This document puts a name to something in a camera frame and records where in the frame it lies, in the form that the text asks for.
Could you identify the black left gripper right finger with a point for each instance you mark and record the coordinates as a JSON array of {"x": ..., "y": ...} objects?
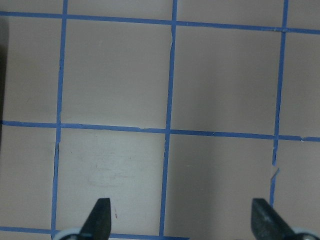
[{"x": 266, "y": 223}]

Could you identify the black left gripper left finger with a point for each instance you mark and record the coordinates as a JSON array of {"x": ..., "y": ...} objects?
[{"x": 98, "y": 223}]

